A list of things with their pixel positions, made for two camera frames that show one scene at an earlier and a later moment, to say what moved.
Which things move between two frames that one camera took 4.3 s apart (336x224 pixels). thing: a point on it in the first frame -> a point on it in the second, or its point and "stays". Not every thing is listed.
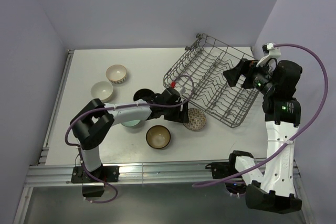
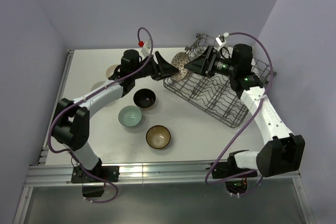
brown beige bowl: x=158 y=137 stays
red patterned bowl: x=197 y=119 -> x=179 y=60
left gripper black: x=181 y=116 -> x=162 y=68
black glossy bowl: x=142 y=93 stays
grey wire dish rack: x=198 y=75 stays
